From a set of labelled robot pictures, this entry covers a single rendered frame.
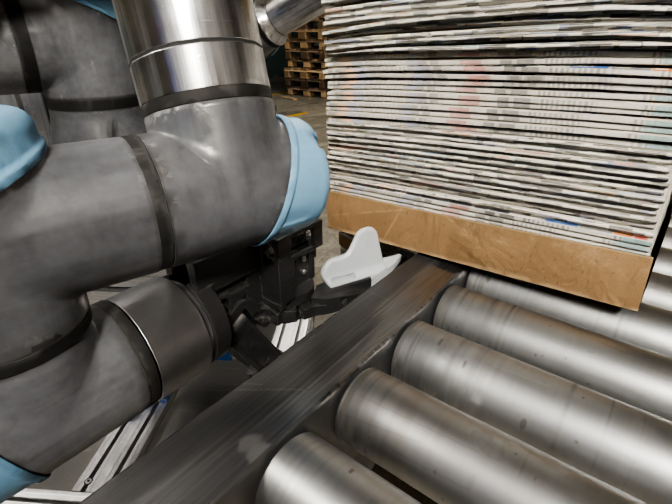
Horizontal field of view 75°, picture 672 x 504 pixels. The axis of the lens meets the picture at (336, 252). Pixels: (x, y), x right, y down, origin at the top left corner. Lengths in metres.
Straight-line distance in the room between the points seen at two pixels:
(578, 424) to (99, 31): 0.59
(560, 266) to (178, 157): 0.28
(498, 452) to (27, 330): 0.23
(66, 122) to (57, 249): 0.43
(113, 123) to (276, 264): 0.36
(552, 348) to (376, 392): 0.14
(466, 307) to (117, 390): 0.25
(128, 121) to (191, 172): 0.40
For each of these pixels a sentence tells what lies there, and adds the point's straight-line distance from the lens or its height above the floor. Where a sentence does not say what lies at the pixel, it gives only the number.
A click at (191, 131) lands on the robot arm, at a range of 0.25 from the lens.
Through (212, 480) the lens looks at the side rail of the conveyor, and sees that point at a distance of 0.24.
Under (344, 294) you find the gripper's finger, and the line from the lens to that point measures 0.38.
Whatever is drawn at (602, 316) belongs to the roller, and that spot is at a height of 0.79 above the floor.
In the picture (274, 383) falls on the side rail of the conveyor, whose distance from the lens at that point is 0.28.
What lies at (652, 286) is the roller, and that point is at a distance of 0.46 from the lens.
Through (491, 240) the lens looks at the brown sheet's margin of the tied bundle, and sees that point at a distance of 0.38.
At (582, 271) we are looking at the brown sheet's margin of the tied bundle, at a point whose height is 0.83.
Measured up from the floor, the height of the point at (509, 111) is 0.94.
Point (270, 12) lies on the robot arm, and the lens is 1.16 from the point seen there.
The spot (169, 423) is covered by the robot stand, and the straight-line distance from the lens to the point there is 1.12.
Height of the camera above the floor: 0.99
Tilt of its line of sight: 27 degrees down
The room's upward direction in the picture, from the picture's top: straight up
